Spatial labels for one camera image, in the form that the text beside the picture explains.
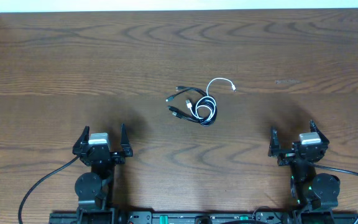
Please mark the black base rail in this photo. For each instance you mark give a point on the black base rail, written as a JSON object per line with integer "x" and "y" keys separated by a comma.
{"x": 139, "y": 217}

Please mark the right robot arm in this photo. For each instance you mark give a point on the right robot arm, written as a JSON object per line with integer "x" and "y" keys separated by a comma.
{"x": 316, "y": 193}

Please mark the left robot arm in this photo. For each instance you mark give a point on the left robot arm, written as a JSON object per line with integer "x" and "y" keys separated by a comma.
{"x": 94, "y": 188}

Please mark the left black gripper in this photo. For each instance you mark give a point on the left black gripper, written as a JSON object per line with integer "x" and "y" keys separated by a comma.
{"x": 102, "y": 156}

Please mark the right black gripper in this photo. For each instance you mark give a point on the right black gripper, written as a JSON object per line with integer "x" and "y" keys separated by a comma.
{"x": 274, "y": 150}

